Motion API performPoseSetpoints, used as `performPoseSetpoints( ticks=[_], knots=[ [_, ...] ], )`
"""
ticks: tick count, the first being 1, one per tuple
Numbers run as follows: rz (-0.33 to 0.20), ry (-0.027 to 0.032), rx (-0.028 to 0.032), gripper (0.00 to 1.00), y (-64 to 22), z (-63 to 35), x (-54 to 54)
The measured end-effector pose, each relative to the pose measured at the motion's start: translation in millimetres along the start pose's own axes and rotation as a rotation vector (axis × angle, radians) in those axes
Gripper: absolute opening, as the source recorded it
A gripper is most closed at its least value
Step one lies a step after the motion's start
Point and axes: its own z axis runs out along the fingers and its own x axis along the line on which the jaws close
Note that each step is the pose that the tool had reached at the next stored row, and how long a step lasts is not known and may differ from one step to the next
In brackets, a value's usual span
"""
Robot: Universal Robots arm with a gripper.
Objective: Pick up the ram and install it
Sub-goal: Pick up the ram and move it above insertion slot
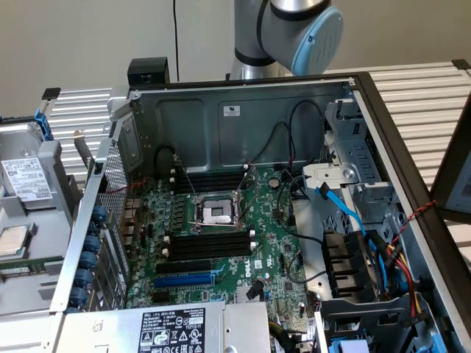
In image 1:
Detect green RAM stick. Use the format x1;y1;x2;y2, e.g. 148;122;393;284
0;257;63;277

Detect metal socket cover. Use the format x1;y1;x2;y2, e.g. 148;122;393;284
235;165;258;229

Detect CPU socket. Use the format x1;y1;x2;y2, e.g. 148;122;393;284
189;193;240;232

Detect thin metal locking lever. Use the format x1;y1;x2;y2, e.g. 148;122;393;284
187;220;242;231
172;154;199;196

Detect green motherboard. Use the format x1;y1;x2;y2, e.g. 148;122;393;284
127;165;317;332

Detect open grey PC case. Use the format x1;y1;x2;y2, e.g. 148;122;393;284
49;71;471;353

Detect long black expansion slot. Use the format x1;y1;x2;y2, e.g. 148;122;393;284
155;259;213;275

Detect blue expansion slot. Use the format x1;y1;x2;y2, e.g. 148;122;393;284
154;271;216;290

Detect silver chipset heatsink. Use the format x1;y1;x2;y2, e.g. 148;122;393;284
235;285;258;303

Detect metal disk bay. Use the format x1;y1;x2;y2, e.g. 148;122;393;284
302;98;406;236

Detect black box device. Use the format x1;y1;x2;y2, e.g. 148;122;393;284
127;57;170;88

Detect blue slot retention bar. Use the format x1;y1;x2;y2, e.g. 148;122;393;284
71;204;110;308

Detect dark metal drive cage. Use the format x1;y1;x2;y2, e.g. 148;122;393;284
318;293;435;353

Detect grey parts rack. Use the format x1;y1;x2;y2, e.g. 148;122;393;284
0;110;89;321

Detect grey power supply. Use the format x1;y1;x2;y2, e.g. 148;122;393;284
64;301;272;353

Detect blue disk caddy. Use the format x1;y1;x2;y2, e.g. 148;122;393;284
32;107;54;143

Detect dark framed panel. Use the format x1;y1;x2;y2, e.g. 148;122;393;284
428;106;471;221

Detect hard disk with white label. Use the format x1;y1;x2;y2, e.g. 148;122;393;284
0;123;52;210

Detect silver CPU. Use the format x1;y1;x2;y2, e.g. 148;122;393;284
0;224;30;257

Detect black power connector wire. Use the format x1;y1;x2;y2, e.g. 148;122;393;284
283;172;308;202

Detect blue SATA wire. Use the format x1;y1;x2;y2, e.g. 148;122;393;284
315;182;369;238

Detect black plastic bracket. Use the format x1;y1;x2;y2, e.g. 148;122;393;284
322;229;380;299

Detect thin black wall cable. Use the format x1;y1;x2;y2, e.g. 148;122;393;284
171;0;182;82

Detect graphics card with metal bracket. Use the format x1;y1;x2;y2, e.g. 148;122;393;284
73;129;97;185

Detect black yellow power wires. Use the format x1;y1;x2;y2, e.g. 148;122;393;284
267;318;317;353

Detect red yellow black wire bundle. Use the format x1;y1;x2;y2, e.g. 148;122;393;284
367;231;430;327

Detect red black twisted wire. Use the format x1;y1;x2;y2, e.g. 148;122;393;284
389;199;439;252

